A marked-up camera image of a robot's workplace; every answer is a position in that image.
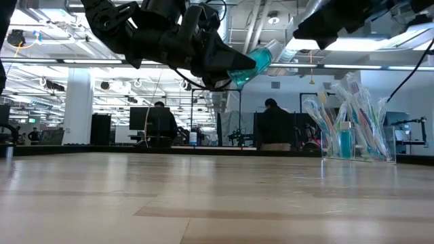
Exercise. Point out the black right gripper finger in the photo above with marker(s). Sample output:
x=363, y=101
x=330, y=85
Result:
x=335, y=15
x=318, y=32

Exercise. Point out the yellow orange toothbrush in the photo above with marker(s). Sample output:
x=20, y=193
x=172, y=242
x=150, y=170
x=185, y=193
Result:
x=322, y=97

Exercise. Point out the grey monitor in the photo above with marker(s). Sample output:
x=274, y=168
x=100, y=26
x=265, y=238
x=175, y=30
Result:
x=401, y=118

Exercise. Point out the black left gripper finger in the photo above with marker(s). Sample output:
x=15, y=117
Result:
x=223, y=56
x=213, y=79

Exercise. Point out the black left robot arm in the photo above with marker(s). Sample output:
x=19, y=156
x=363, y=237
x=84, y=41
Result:
x=108, y=20

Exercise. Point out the white building column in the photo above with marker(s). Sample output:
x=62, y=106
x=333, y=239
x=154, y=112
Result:
x=78, y=108

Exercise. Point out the background black robot arm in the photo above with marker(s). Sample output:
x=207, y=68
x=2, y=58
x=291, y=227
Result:
x=240, y=137

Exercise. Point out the yellow hanging pendant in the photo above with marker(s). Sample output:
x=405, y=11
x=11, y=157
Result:
x=311, y=81

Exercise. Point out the clear acrylic organizer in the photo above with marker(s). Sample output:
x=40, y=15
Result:
x=391, y=149

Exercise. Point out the black room divider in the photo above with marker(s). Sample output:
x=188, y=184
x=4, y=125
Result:
x=301, y=130

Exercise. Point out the grey metal post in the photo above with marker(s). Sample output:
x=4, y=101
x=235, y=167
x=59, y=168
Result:
x=9, y=152

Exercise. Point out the black computer monitor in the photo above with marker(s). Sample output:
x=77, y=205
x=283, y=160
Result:
x=146, y=118

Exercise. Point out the person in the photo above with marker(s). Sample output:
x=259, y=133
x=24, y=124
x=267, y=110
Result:
x=276, y=125
x=34, y=135
x=172, y=125

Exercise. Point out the dark laptop screen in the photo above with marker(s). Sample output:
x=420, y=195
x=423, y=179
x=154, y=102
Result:
x=51, y=137

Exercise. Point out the black frame stand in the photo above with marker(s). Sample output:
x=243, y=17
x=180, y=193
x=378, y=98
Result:
x=312, y=94
x=217, y=90

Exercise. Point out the black cabinet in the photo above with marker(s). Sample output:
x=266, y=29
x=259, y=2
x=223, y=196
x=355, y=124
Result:
x=100, y=130

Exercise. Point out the wall vent grille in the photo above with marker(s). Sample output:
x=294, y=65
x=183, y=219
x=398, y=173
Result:
x=275, y=85

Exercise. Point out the blue white toothbrush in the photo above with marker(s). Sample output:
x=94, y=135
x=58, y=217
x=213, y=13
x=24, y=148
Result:
x=313, y=110
x=354, y=112

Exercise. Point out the overhead light strip bar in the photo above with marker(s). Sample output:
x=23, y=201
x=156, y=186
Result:
x=101, y=61

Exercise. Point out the round ceiling sensor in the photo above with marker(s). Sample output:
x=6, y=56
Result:
x=273, y=19

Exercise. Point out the red white toothbrush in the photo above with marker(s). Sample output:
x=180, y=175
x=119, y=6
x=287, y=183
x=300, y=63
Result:
x=363, y=117

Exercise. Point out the green exit sign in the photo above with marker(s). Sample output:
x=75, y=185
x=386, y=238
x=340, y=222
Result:
x=32, y=120

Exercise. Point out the white blue canister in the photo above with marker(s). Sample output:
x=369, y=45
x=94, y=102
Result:
x=193, y=138

